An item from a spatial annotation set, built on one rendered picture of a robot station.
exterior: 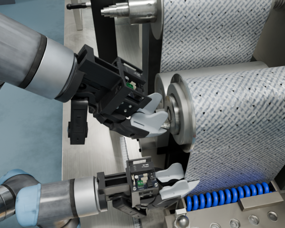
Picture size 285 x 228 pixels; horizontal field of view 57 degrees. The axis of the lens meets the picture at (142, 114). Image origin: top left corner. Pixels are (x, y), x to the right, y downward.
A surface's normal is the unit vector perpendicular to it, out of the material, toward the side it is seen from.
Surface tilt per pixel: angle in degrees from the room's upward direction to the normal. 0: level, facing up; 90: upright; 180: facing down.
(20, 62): 71
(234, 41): 92
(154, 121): 90
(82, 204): 44
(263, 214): 0
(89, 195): 26
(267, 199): 0
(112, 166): 0
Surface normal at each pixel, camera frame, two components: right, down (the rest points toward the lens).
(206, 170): 0.19, 0.72
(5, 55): 0.44, 0.40
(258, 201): 0.00, -0.67
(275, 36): -0.98, 0.14
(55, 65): 0.59, 0.07
